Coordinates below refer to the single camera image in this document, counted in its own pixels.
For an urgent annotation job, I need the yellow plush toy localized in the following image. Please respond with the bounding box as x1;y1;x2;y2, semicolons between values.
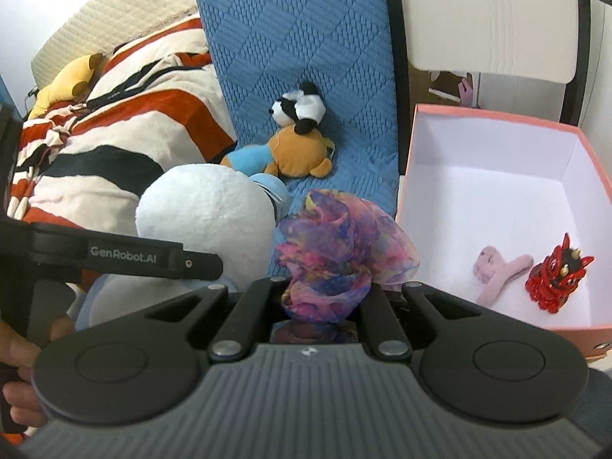
26;52;107;121

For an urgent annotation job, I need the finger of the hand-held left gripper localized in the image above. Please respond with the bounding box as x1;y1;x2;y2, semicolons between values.
180;247;225;282

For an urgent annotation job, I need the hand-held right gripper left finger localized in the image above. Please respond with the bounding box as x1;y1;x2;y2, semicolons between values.
143;276;290;363

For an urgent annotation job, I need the brown cardboard box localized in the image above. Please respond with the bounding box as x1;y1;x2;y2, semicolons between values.
408;63;481;108

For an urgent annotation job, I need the white duck plush toy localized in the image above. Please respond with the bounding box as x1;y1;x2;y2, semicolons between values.
87;163;293;332

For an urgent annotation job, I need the purple organza scrunchie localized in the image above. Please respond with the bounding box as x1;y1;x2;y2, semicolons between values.
274;189;422;324

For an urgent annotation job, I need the white folding chair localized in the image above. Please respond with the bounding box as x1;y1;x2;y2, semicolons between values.
381;0;592;129

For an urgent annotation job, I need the blue textured cloth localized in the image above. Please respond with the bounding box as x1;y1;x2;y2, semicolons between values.
188;0;401;233

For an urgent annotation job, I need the dark grey cloth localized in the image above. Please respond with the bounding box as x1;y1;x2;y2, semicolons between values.
571;366;612;443

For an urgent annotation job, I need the striped fleece blanket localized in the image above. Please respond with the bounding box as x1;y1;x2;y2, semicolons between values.
7;14;238;297

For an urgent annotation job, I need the panda head orange plush toy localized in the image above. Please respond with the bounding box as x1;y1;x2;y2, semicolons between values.
219;81;335;181

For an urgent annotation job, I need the pink fuzzy hair claw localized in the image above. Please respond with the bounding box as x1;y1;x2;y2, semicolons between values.
472;245;535;308

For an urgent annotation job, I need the cream quilted headboard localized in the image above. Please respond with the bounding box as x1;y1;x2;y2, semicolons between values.
31;0;199;91

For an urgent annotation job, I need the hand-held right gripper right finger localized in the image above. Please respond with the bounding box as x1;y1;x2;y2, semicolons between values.
356;281;483;363

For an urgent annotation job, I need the red lion figurine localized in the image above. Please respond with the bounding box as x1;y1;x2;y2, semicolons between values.
524;232;596;314

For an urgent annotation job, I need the person's left hand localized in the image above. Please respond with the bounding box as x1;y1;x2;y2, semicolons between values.
0;316;76;425

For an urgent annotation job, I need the pink cardboard box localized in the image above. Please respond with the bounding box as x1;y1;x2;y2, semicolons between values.
394;103;612;360

